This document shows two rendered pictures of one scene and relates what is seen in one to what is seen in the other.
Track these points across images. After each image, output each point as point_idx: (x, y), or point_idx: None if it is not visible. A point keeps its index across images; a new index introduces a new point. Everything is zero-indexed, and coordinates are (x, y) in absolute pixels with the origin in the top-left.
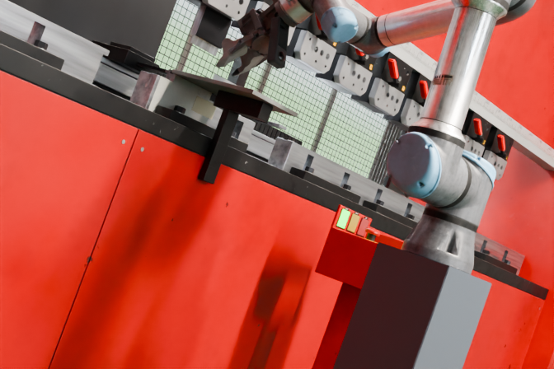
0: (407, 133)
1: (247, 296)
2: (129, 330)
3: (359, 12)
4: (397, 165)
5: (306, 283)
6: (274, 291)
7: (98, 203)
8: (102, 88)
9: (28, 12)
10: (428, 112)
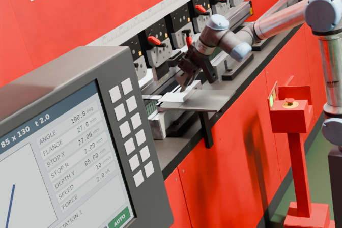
0: (329, 120)
1: (244, 154)
2: (217, 225)
3: (244, 35)
4: (331, 137)
5: (258, 119)
6: (251, 138)
7: (182, 209)
8: None
9: None
10: (333, 103)
